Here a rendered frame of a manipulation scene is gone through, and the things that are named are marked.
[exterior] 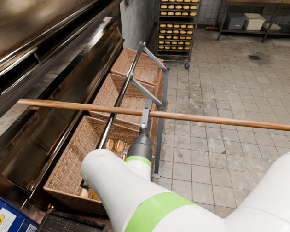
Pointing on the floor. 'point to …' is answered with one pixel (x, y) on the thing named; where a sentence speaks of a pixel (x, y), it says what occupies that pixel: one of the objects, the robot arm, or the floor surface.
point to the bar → (158, 171)
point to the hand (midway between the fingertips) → (148, 113)
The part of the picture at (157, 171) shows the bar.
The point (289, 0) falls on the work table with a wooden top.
